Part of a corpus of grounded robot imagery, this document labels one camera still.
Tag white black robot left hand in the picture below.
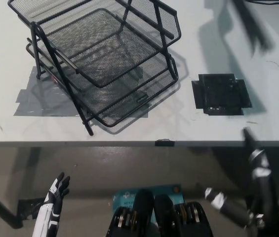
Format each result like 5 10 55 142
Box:
32 172 71 237

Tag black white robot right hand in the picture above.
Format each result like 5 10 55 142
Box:
204 126 279 237

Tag black desk leg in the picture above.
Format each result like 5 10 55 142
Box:
0 182 24 229

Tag black mesh file tray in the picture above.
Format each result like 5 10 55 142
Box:
7 0 182 136

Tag black floor tape patch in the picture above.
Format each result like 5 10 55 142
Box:
17 198 44 220

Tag black square tape patch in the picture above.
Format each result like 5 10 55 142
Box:
191 73 253 116

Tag grey tape patch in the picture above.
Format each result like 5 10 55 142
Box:
12 65 150 118

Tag black cable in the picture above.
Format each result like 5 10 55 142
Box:
244 0 279 5

